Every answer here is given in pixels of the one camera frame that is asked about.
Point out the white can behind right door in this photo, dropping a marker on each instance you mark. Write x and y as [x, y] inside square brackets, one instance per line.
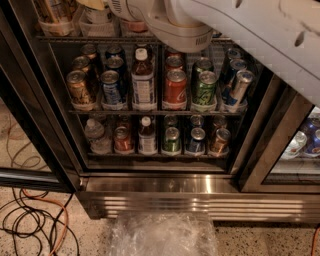
[295, 145]

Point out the red coca-cola bottle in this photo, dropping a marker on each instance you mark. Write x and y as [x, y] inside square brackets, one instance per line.
[135, 26]

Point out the red coca-cola can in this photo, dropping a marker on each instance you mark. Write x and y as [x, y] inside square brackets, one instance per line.
[174, 62]
[175, 87]

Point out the stainless steel beverage fridge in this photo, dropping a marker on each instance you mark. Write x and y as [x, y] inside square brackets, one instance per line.
[109, 185]

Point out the gold can top shelf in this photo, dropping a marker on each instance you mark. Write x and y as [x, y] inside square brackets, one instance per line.
[56, 17]

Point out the green can middle shelf front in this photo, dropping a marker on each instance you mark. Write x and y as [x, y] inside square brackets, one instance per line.
[205, 88]

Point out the clear plastic bag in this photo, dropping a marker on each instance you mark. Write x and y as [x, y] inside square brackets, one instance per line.
[163, 234]

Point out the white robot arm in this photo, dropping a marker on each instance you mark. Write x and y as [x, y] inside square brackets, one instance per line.
[284, 35]

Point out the blue pepsi can middle front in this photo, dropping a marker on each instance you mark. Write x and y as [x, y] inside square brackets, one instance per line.
[112, 88]

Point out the blue can behind right door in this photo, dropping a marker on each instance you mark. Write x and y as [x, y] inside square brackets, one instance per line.
[312, 147]

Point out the brown iced tea bottle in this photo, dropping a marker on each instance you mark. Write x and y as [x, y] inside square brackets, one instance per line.
[142, 74]

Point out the green can shelf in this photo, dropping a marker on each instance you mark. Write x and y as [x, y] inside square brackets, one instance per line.
[205, 88]
[200, 65]
[171, 142]

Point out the red can bottom shelf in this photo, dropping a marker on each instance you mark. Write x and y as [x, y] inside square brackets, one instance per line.
[122, 139]

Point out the green can bottom shelf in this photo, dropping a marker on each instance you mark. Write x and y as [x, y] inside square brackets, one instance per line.
[171, 142]

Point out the blue can bottom shelf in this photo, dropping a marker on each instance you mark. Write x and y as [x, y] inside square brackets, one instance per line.
[195, 142]

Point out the blue pepsi can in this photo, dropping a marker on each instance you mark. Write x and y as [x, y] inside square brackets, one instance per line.
[116, 64]
[112, 88]

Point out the clear water bottle bottom shelf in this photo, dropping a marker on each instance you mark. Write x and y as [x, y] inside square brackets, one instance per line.
[100, 142]

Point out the open left glass fridge door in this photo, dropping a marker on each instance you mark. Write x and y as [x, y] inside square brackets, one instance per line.
[33, 154]

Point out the gold can middle shelf front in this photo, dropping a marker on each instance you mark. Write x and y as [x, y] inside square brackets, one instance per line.
[80, 88]

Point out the brown tea bottle bottom shelf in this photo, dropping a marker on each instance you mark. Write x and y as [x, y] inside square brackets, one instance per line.
[147, 137]

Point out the right glass fridge door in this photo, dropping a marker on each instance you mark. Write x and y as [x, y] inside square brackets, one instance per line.
[274, 165]

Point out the gold can bottom shelf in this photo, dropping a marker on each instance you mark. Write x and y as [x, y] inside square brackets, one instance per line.
[221, 140]

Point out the red coca-cola can front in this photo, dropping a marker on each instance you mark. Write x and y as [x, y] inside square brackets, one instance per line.
[175, 87]

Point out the gold can shelf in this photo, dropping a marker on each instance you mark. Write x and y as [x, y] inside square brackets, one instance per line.
[56, 17]
[80, 88]
[84, 64]
[221, 140]

